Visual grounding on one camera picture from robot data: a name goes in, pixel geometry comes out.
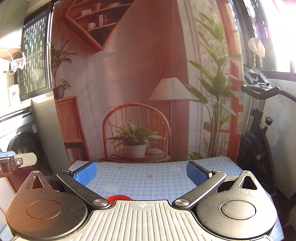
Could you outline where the printed room backdrop cloth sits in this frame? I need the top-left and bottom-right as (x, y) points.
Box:
(51, 1), (243, 162)

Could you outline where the red plastic bowl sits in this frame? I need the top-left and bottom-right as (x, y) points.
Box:
(107, 195), (132, 205)

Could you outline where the black exercise bike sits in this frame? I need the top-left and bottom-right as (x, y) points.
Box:
(236, 65), (295, 194)

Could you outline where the washing machine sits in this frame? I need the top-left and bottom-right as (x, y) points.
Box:
(1, 107), (52, 175)

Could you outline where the window with dark frame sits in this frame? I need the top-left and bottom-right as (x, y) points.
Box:
(18, 3), (53, 100)

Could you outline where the blue plaid bedsheet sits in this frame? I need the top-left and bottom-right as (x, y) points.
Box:
(67, 156), (286, 241)

